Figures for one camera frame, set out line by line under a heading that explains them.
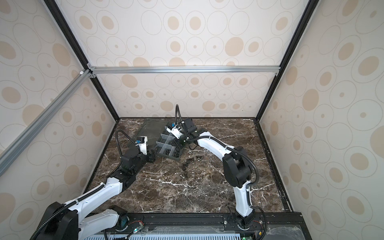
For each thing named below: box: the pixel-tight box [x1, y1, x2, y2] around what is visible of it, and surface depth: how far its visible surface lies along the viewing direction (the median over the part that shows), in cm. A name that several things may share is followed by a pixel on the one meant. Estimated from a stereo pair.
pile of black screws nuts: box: [182, 148, 213, 173], surface depth 97 cm
